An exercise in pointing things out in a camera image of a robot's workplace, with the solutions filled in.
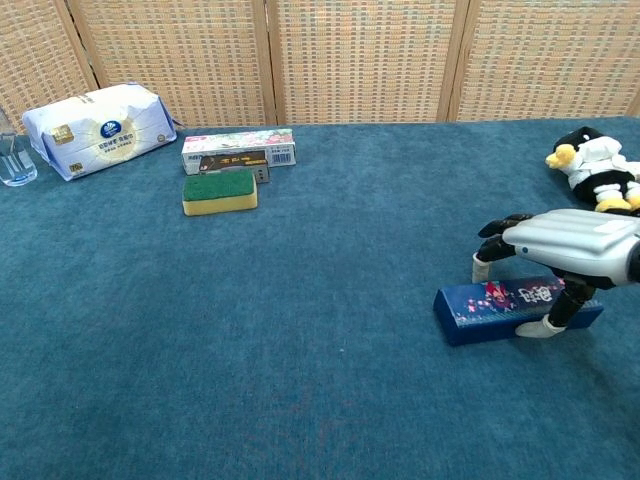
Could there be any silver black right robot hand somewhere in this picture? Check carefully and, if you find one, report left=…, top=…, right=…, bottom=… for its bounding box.
left=471, top=208, right=640, bottom=339

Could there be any blue glasses case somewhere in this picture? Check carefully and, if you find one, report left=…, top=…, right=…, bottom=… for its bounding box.
left=432, top=273, right=605, bottom=348

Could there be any black white penguin plush toy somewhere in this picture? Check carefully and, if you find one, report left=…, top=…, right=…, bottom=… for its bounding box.
left=544, top=127, right=640, bottom=218

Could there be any woven bamboo folding screen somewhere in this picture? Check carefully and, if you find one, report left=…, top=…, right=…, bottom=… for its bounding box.
left=0, top=0, right=640, bottom=137

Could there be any blue carpet table mat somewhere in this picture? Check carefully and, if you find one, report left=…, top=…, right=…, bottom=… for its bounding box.
left=0, top=117, right=640, bottom=480

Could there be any small dark brown box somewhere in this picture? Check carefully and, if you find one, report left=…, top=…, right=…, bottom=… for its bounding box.
left=198, top=150, right=272, bottom=186

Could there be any long floral print box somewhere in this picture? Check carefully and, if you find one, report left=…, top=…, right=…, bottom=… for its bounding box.
left=181, top=127, right=297, bottom=177

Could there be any green and yellow sponge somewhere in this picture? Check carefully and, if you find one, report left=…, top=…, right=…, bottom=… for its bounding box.
left=182, top=168, right=260, bottom=217

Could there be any white tissue paper pack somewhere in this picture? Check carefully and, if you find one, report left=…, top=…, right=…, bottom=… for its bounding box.
left=21, top=82, right=179, bottom=182

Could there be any clear glass cup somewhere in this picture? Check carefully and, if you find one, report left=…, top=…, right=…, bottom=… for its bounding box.
left=0, top=107, right=39, bottom=188

